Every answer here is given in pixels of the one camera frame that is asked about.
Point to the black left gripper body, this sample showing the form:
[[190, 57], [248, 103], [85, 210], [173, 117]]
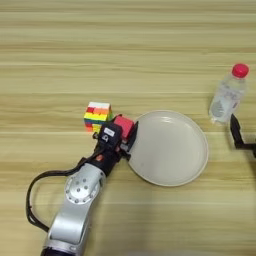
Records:
[[106, 158]]

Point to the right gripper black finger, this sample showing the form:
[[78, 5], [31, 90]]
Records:
[[236, 128]]

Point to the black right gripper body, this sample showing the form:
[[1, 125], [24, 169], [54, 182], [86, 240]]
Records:
[[248, 146]]

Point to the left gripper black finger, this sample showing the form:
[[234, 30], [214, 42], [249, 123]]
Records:
[[133, 135]]

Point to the red cube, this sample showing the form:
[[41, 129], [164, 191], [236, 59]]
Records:
[[124, 125]]

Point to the clear bottle with red cap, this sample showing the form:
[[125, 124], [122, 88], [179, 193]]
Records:
[[228, 96]]

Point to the multicoloured puzzle cube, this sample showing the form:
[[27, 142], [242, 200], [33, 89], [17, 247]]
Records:
[[96, 115]]

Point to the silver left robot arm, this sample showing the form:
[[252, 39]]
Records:
[[75, 203]]

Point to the left gripper labelled black box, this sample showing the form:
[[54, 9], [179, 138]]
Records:
[[110, 134]]

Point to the round beige plate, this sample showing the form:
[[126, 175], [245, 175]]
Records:
[[170, 150]]

